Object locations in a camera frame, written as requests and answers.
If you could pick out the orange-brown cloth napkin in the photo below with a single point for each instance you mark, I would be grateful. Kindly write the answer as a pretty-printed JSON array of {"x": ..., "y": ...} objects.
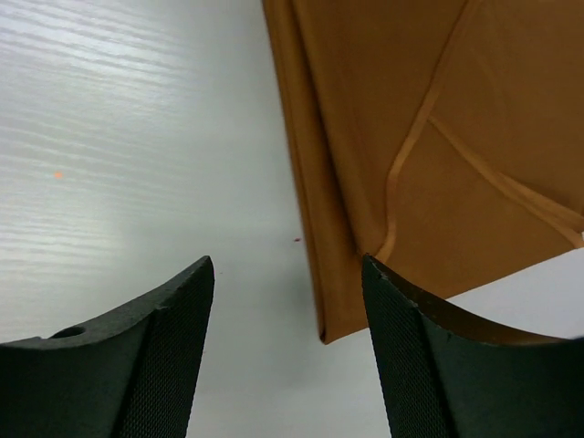
[{"x": 445, "y": 138}]

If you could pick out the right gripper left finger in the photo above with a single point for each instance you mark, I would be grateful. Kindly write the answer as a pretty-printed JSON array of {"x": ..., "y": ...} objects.
[{"x": 130, "y": 372}]

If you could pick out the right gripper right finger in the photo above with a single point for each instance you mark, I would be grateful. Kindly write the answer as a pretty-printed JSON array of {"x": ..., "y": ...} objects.
[{"x": 446, "y": 372}]

